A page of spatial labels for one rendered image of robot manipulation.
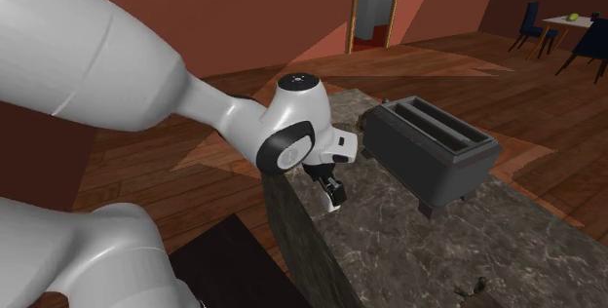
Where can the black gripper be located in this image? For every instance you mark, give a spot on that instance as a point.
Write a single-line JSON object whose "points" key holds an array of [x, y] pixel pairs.
{"points": [[317, 170]]}

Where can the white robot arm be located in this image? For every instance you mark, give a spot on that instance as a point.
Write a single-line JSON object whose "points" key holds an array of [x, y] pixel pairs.
{"points": [[85, 55]]}

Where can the dark grey toaster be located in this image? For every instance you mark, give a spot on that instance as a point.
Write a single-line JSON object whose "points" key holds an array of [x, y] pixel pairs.
{"points": [[427, 159]]}

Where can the dark robot stand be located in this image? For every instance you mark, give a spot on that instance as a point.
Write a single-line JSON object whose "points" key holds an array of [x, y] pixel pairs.
{"points": [[228, 269]]}

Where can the wooden framed doorway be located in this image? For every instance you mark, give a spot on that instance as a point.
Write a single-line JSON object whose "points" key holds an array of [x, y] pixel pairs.
{"points": [[375, 3]]}

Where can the dark blue chair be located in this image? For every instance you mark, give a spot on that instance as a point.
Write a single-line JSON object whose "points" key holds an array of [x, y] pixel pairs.
{"points": [[532, 24], [593, 43]]}

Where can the white dining table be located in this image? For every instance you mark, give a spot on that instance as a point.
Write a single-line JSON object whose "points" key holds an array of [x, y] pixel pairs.
{"points": [[567, 24]]}

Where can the green fruit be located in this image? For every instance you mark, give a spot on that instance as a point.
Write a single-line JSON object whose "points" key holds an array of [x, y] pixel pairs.
{"points": [[573, 16]]}

